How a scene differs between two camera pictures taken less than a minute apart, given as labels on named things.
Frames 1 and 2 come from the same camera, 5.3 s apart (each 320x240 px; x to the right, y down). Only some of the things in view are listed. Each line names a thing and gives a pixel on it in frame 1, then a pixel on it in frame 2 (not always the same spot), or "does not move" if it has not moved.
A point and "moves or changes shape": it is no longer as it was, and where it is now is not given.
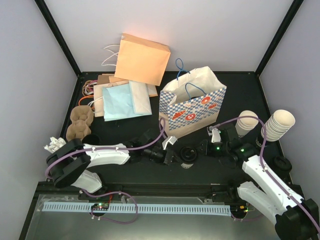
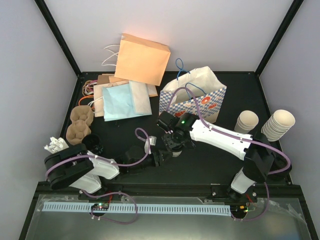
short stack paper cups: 244,125 does not move
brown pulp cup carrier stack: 81,116 does not move
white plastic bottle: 187,166 moves or changes shape
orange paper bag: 141,60 does not move
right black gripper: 206,150 to 170,143
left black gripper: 169,154 to 158,161
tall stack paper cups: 278,125 does not move
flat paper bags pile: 98,96 does not move
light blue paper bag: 118,103 does not move
